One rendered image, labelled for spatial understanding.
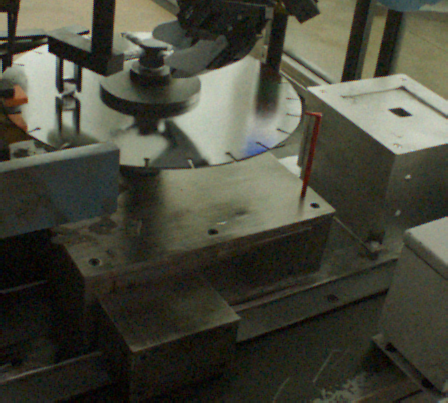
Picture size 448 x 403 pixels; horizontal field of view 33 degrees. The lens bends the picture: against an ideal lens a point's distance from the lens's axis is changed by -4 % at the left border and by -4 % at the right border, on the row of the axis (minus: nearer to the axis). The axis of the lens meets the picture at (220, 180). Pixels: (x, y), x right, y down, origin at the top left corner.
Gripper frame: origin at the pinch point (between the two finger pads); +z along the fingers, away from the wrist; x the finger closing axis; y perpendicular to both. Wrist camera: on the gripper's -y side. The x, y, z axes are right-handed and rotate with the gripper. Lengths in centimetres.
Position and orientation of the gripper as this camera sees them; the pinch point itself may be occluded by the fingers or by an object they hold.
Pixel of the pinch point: (184, 67)
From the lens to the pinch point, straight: 81.5
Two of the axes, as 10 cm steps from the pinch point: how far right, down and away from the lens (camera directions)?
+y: -7.5, 0.6, -6.6
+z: -5.4, 5.2, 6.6
